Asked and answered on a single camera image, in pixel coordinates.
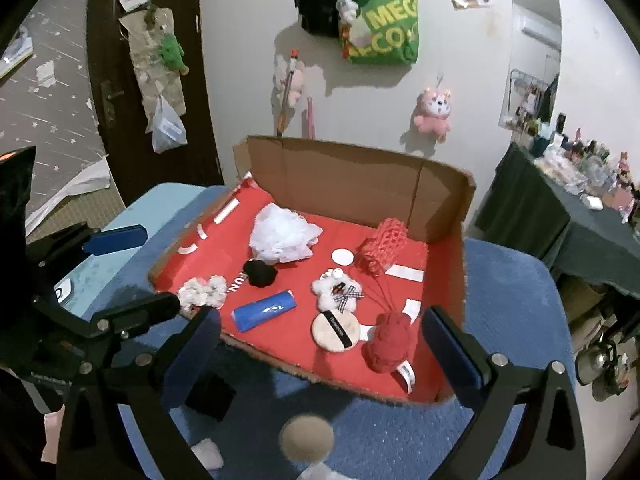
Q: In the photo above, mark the cardboard box with red lining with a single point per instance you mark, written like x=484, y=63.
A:
x=310, y=360

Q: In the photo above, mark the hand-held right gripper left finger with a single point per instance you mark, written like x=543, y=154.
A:
x=192, y=357

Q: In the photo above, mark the red mesh sponge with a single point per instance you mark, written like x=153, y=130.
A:
x=385, y=242

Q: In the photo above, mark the dark brown door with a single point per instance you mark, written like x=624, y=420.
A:
x=197, y=110

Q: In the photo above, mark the cluster of cosmetic bottles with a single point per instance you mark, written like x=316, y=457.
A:
x=585, y=170

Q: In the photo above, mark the beige hanging organizer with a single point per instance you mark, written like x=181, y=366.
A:
x=150, y=75

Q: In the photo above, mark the green plush toy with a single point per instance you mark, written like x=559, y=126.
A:
x=172, y=52

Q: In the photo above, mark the wall mirror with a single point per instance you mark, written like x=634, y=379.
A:
x=532, y=50

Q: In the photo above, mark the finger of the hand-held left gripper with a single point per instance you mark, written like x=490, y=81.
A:
x=117, y=240
x=145, y=310

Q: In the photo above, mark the green tote bag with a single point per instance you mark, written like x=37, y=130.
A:
x=387, y=35

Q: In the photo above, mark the white mesh bath pouf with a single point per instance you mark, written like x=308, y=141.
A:
x=280, y=232

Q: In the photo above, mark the black backpack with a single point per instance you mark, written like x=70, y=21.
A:
x=317, y=5

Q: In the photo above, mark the clear plastic bag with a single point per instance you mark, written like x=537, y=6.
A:
x=169, y=130

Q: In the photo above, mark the white cotton pad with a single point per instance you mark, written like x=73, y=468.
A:
x=207, y=454

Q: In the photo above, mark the blue tube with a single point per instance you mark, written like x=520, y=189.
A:
x=265, y=310

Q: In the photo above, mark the table with dark green cloth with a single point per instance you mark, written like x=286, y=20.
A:
x=530, y=220

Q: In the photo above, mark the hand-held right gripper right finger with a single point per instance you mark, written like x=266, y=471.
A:
x=452, y=357

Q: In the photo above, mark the teal blanket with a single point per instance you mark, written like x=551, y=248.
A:
x=135, y=210

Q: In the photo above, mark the pile of household clutter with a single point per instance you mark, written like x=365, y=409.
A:
x=600, y=355

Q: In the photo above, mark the grey star-print wall sheet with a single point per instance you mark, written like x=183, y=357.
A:
x=60, y=125

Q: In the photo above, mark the pink stick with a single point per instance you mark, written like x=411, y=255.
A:
x=311, y=120

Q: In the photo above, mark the pale pink plush toy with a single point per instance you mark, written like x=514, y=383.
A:
x=297, y=82

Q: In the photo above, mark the glass jar with beige lid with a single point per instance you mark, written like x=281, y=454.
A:
x=306, y=437

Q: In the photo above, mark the beige powder puff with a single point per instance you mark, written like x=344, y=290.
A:
x=332, y=334

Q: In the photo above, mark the small black box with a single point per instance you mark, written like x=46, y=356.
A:
x=212, y=395

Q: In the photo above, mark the white panda plush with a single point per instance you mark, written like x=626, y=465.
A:
x=347, y=7

